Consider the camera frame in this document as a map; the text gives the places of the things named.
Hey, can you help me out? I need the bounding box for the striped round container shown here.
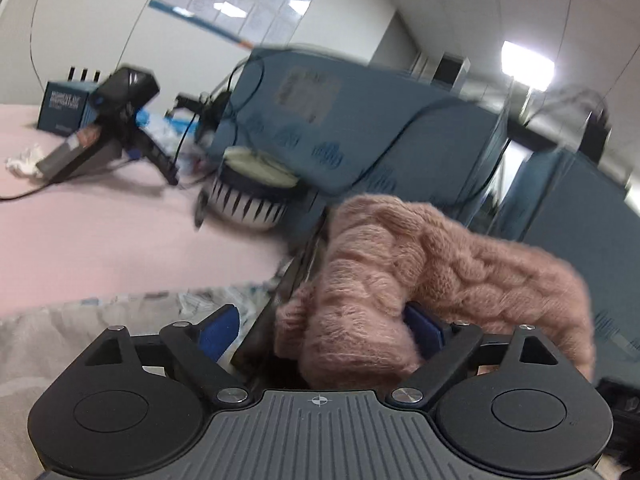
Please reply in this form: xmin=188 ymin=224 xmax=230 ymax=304
xmin=206 ymin=147 xmax=302 ymax=232

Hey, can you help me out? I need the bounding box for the blue partition panel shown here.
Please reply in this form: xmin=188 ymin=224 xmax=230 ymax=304
xmin=492 ymin=147 xmax=640 ymax=361

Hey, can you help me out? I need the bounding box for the pink bed sheet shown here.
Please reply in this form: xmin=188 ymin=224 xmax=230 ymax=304
xmin=0 ymin=104 xmax=301 ymax=317

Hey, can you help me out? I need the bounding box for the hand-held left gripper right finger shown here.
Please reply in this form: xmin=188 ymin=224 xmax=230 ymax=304
xmin=391 ymin=302 xmax=559 ymax=406

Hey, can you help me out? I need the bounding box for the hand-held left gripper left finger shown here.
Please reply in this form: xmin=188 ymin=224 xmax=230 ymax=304
xmin=85 ymin=304 xmax=249 ymax=404

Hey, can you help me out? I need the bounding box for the black cable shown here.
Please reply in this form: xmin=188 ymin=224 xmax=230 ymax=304
xmin=0 ymin=178 xmax=56 ymax=202

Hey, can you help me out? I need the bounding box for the pink knit sweater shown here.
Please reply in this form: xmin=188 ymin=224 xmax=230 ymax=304
xmin=275 ymin=194 xmax=597 ymax=391

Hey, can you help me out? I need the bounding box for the dark blue box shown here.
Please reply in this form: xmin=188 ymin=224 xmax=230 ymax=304
xmin=37 ymin=80 xmax=99 ymax=136

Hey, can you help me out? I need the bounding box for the white crumpled tissue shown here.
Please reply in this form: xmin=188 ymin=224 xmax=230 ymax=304
xmin=5 ymin=144 xmax=47 ymax=179

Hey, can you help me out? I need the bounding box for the light printed cloth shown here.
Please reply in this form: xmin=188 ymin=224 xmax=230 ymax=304
xmin=0 ymin=284 xmax=277 ymax=480

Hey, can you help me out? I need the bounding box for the ceiling light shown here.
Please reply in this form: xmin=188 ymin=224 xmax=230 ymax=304
xmin=500 ymin=40 xmax=556 ymax=92

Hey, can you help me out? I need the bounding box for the black device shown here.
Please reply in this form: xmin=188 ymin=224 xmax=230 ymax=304
xmin=36 ymin=65 xmax=180 ymax=187

